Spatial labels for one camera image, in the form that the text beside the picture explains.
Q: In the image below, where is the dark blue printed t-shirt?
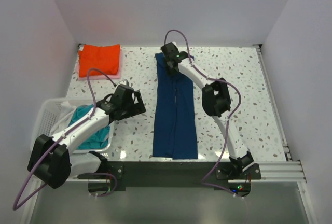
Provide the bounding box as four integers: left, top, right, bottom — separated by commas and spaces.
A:
153, 53, 198, 160

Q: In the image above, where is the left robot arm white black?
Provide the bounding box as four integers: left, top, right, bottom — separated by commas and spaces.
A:
27, 84, 146, 189

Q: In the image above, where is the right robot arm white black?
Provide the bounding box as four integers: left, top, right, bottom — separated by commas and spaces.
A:
161, 43, 254, 177

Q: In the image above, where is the folded pink t-shirt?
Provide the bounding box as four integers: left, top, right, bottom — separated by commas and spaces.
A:
75, 50, 123, 81

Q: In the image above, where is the teal t-shirt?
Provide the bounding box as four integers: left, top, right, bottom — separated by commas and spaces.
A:
68, 104, 110, 150

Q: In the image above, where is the folded orange t-shirt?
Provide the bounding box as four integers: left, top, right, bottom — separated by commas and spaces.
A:
78, 44, 121, 77

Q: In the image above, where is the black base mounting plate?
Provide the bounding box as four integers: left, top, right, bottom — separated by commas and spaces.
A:
78, 161, 262, 191

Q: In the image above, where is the white plastic laundry basket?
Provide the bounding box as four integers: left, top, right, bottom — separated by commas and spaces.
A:
31, 97, 114, 155

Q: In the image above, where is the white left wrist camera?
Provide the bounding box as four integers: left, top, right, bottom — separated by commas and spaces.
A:
119, 79, 129, 86

